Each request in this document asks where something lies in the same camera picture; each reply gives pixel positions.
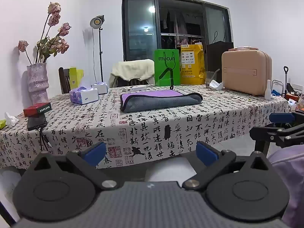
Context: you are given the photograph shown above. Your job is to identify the dried pink roses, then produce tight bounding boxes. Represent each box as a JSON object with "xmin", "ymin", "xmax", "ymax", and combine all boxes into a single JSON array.
[{"xmin": 18, "ymin": 2, "xmax": 72, "ymax": 65}]

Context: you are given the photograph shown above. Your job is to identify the crumpled white paper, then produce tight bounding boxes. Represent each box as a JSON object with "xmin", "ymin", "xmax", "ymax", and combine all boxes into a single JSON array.
[{"xmin": 208, "ymin": 81, "xmax": 224, "ymax": 91}]

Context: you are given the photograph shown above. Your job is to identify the pink mottled ceramic vase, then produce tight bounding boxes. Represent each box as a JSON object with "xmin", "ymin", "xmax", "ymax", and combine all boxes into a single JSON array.
[{"xmin": 27, "ymin": 63, "xmax": 49, "ymax": 105}]

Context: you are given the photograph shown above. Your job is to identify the purple and white tissue pack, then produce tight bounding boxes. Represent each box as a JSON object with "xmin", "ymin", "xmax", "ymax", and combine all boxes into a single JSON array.
[{"xmin": 70, "ymin": 86, "xmax": 99, "ymax": 105}]

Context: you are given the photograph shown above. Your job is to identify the purple and grey towel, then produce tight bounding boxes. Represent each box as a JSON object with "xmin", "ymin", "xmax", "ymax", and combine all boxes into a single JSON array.
[{"xmin": 120, "ymin": 90, "xmax": 203, "ymax": 113}]

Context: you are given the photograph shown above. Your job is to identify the hanging clothes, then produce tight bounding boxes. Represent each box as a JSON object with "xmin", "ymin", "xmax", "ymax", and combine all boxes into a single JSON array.
[{"xmin": 161, "ymin": 9, "xmax": 205, "ymax": 36}]

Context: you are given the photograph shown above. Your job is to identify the black power bank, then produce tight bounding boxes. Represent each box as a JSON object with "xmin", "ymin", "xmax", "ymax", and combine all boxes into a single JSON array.
[{"xmin": 27, "ymin": 114, "xmax": 47, "ymax": 131}]

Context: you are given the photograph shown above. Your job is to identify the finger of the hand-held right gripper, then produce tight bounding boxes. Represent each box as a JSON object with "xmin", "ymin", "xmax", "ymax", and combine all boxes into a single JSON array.
[
  {"xmin": 269, "ymin": 111, "xmax": 304, "ymax": 125},
  {"xmin": 250, "ymin": 123, "xmax": 304, "ymax": 149}
]

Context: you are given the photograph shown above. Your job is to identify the beige hard suitcase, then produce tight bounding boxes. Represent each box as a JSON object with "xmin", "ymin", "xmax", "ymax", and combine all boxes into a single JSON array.
[{"xmin": 221, "ymin": 49, "xmax": 272, "ymax": 97}]

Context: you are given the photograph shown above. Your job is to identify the yellow-green box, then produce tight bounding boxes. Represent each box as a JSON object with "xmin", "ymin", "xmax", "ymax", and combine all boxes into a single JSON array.
[{"xmin": 69, "ymin": 67, "xmax": 84, "ymax": 91}]

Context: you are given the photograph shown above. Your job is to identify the cream blanket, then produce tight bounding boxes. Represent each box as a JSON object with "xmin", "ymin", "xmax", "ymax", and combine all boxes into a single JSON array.
[{"xmin": 112, "ymin": 59, "xmax": 155, "ymax": 82}]

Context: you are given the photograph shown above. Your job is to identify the black cable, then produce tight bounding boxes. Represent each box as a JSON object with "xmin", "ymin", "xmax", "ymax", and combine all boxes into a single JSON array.
[{"xmin": 38, "ymin": 126, "xmax": 51, "ymax": 152}]

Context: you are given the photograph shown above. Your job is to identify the flat white box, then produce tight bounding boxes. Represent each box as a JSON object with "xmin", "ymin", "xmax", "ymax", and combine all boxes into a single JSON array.
[{"xmin": 123, "ymin": 86, "xmax": 147, "ymax": 92}]

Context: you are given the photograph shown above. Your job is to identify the calligraphy printed tablecloth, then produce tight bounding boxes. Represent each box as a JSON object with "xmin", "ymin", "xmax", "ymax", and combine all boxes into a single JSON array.
[{"xmin": 0, "ymin": 84, "xmax": 295, "ymax": 170}]

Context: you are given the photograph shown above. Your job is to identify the crumpled white tissue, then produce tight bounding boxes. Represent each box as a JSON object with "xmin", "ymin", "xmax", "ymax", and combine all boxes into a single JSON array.
[{"xmin": 4, "ymin": 112, "xmax": 19, "ymax": 127}]

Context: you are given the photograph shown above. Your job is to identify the dark sliding glass door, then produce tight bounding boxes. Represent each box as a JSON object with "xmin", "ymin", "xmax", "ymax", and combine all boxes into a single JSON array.
[{"xmin": 122, "ymin": 0, "xmax": 234, "ymax": 62}]

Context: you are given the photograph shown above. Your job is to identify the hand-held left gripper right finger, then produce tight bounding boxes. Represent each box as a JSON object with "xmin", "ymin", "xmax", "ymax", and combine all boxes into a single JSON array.
[{"xmin": 182, "ymin": 141, "xmax": 275, "ymax": 191}]

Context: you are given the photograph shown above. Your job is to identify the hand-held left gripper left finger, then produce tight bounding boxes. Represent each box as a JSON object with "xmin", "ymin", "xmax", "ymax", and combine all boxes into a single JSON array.
[{"xmin": 28, "ymin": 142, "xmax": 118, "ymax": 190}]

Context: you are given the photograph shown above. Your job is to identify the small white bottle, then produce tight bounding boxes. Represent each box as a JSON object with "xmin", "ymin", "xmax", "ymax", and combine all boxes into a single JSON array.
[{"xmin": 264, "ymin": 79, "xmax": 272, "ymax": 100}]

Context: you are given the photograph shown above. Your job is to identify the red box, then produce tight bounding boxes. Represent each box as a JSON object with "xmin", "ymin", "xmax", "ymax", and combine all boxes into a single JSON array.
[{"xmin": 23, "ymin": 102, "xmax": 52, "ymax": 117}]

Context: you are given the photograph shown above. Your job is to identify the black floor lamp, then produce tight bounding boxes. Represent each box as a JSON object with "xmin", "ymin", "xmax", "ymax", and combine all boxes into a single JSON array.
[{"xmin": 90, "ymin": 15, "xmax": 105, "ymax": 83}]

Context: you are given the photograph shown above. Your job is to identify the green paper bag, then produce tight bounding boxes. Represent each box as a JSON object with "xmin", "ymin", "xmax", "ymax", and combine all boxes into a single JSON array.
[{"xmin": 154, "ymin": 49, "xmax": 181, "ymax": 86}]

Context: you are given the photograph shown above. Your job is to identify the light purple cloth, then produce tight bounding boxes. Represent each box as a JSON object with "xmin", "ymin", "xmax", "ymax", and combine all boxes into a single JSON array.
[{"xmin": 267, "ymin": 145, "xmax": 304, "ymax": 228}]

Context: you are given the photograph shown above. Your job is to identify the dark wooden chair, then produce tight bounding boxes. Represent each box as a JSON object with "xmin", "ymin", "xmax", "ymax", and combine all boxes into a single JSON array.
[{"xmin": 58, "ymin": 67, "xmax": 72, "ymax": 94}]

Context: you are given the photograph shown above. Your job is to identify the black paper bag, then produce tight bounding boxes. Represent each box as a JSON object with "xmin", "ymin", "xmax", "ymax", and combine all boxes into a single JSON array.
[{"xmin": 206, "ymin": 31, "xmax": 234, "ymax": 73}]

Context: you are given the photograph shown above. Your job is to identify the black trolley handle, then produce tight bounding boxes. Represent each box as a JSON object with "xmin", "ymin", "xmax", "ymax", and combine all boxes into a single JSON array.
[{"xmin": 283, "ymin": 66, "xmax": 290, "ymax": 95}]

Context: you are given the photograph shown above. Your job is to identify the clear glass cup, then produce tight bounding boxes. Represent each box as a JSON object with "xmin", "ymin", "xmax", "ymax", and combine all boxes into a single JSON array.
[{"xmin": 205, "ymin": 69, "xmax": 220, "ymax": 87}]

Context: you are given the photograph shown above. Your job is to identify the yellow plastic bag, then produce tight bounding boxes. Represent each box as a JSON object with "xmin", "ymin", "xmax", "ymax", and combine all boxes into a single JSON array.
[{"xmin": 179, "ymin": 44, "xmax": 205, "ymax": 85}]

